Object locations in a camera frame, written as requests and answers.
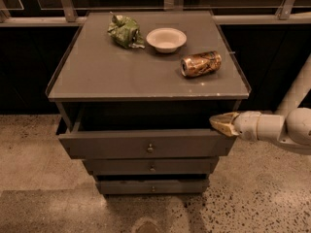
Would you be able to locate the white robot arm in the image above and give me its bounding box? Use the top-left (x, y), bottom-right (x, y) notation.
top-left (209, 56), bottom-right (311, 155)

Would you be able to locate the brass top drawer knob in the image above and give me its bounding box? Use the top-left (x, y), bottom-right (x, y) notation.
top-left (147, 144), bottom-right (155, 153)

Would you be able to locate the metal railing frame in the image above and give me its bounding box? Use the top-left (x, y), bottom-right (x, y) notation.
top-left (0, 0), bottom-right (311, 25)

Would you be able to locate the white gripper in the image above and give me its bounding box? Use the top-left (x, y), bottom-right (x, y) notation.
top-left (210, 111), bottom-right (261, 142)

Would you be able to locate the white bowl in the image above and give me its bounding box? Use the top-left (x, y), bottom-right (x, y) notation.
top-left (146, 28), bottom-right (187, 53)

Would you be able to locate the grey middle drawer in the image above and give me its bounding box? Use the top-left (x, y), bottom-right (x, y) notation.
top-left (83, 157), bottom-right (219, 175)

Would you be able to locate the grey bottom drawer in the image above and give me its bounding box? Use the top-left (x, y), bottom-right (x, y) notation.
top-left (96, 179), bottom-right (209, 195)

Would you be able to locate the gold drink can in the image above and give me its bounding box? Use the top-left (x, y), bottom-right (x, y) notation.
top-left (181, 50), bottom-right (222, 78)

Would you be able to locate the crumpled green chip bag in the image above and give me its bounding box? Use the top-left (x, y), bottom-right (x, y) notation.
top-left (107, 14), bottom-right (145, 49)

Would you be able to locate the grey top drawer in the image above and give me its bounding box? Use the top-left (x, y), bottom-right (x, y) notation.
top-left (59, 104), bottom-right (234, 159)

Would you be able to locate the grey drawer cabinet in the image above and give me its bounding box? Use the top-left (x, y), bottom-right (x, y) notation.
top-left (47, 11), bottom-right (251, 183)

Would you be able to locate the brass middle drawer knob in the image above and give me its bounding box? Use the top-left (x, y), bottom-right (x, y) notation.
top-left (149, 165), bottom-right (156, 172)

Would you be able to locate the grey drawer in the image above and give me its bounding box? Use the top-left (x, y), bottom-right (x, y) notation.
top-left (83, 157), bottom-right (219, 175)
top-left (96, 179), bottom-right (209, 195)
top-left (59, 104), bottom-right (234, 159)

